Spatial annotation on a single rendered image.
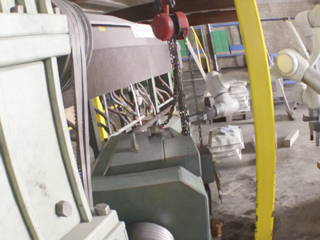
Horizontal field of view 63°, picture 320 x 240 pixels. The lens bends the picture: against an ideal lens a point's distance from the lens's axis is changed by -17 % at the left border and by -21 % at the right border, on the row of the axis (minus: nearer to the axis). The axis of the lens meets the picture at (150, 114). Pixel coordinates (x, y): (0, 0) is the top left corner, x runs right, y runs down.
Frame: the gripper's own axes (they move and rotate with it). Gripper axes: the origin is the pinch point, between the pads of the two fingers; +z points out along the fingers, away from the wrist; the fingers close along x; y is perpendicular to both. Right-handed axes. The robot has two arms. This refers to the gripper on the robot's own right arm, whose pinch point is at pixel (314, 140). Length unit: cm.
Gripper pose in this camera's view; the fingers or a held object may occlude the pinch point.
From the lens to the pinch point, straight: 203.5
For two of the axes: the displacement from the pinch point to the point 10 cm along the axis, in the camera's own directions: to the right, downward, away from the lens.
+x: 1.9, -2.0, 9.6
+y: 9.7, -1.2, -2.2
